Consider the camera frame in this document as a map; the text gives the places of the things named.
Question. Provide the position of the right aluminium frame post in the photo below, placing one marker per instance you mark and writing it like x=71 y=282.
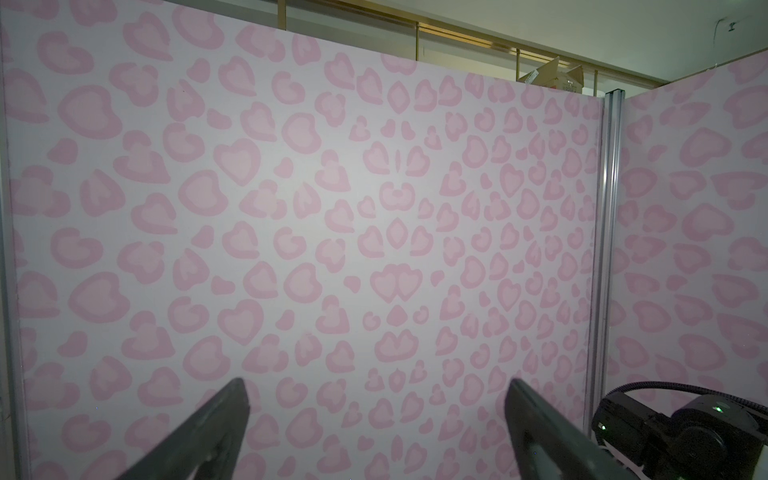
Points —
x=605 y=221

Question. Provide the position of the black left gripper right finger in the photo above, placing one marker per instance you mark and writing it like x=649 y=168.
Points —
x=548 y=446

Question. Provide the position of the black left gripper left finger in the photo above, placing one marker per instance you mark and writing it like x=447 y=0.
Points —
x=205 y=446

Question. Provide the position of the cardboard box behind wall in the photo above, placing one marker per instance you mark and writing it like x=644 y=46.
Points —
x=550 y=75

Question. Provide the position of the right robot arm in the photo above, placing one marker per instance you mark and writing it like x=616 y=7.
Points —
x=711 y=437

